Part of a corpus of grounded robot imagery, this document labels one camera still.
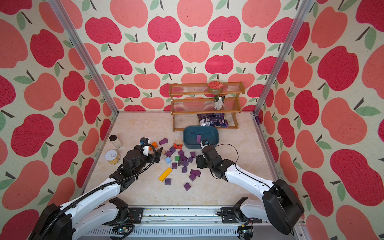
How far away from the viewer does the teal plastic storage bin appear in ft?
3.36

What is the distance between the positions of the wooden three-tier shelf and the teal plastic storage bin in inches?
1.2

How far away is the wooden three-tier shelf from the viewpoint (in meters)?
1.04
